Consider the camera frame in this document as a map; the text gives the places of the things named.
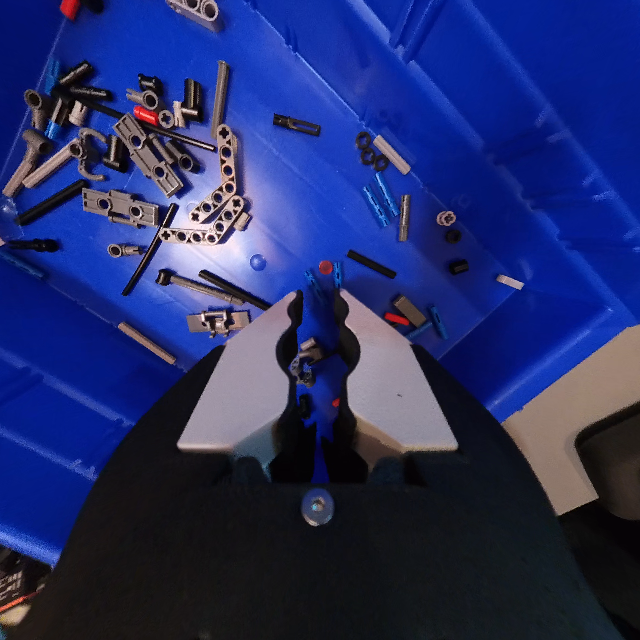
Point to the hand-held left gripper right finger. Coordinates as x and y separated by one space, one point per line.
400 400

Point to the blue plastic bin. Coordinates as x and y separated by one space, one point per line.
450 75

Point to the pile of small building parts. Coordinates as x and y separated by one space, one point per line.
147 156

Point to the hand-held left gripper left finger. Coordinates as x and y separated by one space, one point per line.
235 400

